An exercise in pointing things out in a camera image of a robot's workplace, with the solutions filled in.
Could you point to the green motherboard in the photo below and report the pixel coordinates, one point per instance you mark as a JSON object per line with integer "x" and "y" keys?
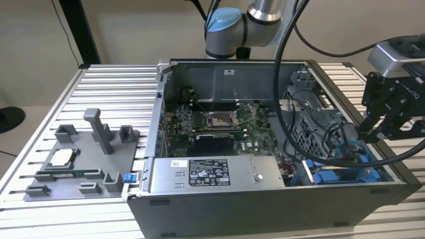
{"x": 256, "y": 129}

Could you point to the silver CPU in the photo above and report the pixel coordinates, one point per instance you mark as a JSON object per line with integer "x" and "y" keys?
{"x": 63, "y": 158}

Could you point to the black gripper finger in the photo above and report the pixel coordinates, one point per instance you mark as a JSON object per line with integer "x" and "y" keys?
{"x": 374, "y": 99}
{"x": 402, "y": 129}

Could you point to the black wrist mount plate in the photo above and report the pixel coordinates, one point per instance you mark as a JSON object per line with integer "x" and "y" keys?
{"x": 407, "y": 42}

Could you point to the grey perforated disk bay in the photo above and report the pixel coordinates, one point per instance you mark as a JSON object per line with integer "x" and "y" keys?
{"x": 308, "y": 139}

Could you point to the black graphics card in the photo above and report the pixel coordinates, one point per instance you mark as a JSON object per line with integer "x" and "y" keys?
{"x": 212, "y": 144}

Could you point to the black metal frame post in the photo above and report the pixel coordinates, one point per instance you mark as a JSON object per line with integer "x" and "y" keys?
{"x": 82, "y": 32}

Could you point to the small blue case latch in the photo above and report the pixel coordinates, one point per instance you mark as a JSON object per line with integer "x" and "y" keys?
{"x": 129, "y": 178}

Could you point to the dark grey PC case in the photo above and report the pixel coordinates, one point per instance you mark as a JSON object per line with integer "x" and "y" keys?
{"x": 232, "y": 214}

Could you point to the green RAM stick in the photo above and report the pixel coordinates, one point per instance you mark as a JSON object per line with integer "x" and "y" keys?
{"x": 78, "y": 172}

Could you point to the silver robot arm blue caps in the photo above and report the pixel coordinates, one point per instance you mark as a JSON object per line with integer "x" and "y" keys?
{"x": 226, "y": 37}

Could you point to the thin metal locking lever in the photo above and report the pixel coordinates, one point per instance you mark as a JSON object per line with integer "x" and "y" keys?
{"x": 203, "y": 107}

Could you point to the silver power supply unit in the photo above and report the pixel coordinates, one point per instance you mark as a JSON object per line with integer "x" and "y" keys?
{"x": 166, "y": 176}

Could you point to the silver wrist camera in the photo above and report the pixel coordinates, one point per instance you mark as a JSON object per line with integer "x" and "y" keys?
{"x": 387, "y": 61}

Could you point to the blue bay carrier tab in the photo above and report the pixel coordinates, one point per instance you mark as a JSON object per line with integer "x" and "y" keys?
{"x": 323, "y": 178}

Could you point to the black RAM slot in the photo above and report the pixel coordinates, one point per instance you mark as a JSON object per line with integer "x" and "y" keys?
{"x": 218, "y": 105}

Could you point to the grey parts rack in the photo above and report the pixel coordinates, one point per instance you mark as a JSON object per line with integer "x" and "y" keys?
{"x": 86, "y": 154}

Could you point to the CPU socket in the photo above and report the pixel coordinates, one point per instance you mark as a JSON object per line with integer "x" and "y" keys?
{"x": 220, "y": 122}

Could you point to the black round stand base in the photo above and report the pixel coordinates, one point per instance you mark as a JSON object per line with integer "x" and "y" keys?
{"x": 10, "y": 119}

